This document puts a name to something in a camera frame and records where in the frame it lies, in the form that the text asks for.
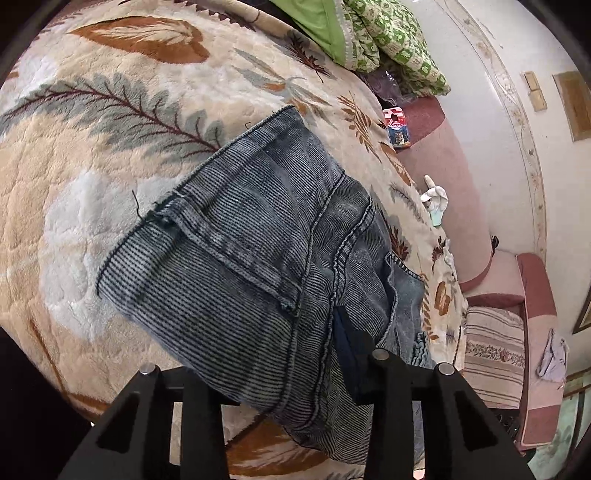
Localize green patterned quilt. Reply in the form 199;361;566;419
270;0;451;97

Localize red and blue card box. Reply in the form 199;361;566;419
383;106;411;149

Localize white glove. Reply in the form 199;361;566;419
420;175;450;213

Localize striped floral cushion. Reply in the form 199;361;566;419
463;307;527;409

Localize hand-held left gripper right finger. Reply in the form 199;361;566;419
333;305;534;480

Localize framed wall picture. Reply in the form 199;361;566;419
573;295;591;335

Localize wall plaque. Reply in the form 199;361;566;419
553;71;591;143

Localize grey denim pants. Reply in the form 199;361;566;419
96;105;437;467

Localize lilac cloth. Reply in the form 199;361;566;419
536;329;568;381

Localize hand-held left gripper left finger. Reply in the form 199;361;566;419
58;364;241;480

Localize grey glove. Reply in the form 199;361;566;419
438;240;458;271

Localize leaf print blanket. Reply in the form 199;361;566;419
0;0;467;480

